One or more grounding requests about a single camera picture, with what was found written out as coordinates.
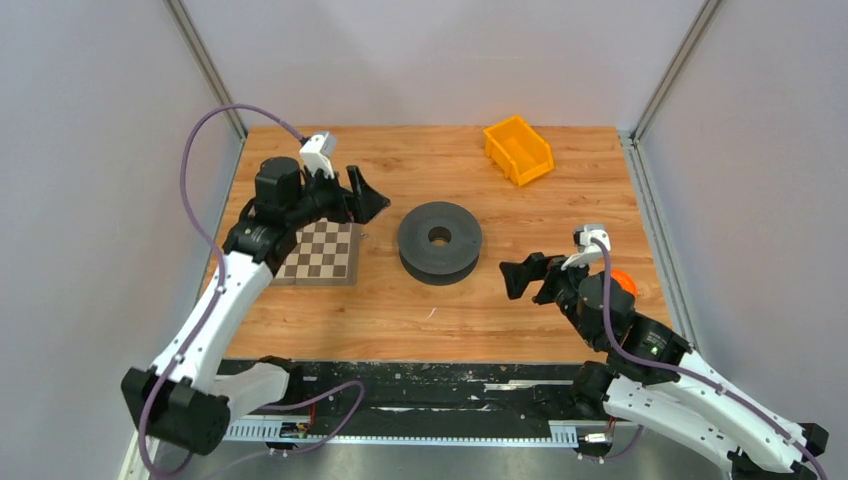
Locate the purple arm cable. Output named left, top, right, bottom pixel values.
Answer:
left=137, top=103, right=309, bottom=480
left=589, top=238, right=829, bottom=480

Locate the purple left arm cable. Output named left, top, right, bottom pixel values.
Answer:
left=137, top=103, right=309, bottom=480

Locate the orange curved pipe piece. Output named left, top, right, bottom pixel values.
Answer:
left=611, top=269, right=639, bottom=298

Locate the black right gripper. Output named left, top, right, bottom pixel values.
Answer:
left=498, top=251, right=599, bottom=349

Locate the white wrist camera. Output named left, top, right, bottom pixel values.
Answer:
left=299, top=131, right=337, bottom=179
left=560, top=223, right=611, bottom=271

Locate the wooden chessboard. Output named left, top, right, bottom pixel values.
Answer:
left=271, top=220, right=362, bottom=287

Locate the yellow plastic bin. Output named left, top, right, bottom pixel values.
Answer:
left=483, top=115, right=555, bottom=187

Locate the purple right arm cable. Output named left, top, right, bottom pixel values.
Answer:
left=589, top=238, right=829, bottom=480

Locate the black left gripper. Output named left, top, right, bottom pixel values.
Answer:
left=286, top=164, right=390, bottom=230

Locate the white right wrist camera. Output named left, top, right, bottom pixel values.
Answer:
left=560, top=223, right=611, bottom=271

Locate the grey perforated cable spool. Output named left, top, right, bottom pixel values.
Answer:
left=397, top=201, right=483, bottom=286

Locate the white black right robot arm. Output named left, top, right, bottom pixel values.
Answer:
left=499, top=253, right=829, bottom=479

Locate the slotted grey cable duct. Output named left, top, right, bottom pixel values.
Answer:
left=221, top=420, right=579, bottom=446

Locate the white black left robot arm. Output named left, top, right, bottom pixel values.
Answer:
left=121, top=157, right=390, bottom=455

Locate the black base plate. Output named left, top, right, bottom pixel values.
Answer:
left=282, top=360, right=609, bottom=439

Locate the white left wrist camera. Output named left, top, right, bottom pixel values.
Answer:
left=299, top=131, right=337, bottom=179

